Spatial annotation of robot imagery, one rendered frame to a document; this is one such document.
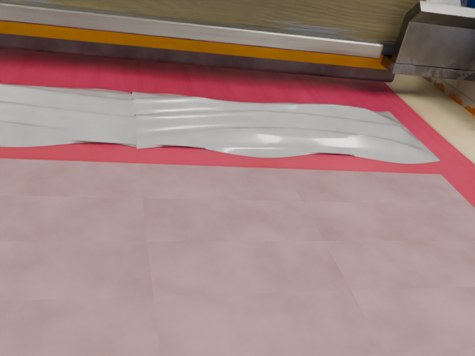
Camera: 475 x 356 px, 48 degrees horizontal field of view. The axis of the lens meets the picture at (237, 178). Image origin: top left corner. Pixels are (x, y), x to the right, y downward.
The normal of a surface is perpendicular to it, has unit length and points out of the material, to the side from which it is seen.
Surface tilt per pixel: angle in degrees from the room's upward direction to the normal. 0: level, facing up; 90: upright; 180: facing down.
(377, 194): 32
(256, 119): 4
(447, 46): 58
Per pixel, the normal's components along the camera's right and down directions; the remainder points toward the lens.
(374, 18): 0.22, 0.51
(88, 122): 0.20, -0.44
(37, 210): 0.17, -0.85
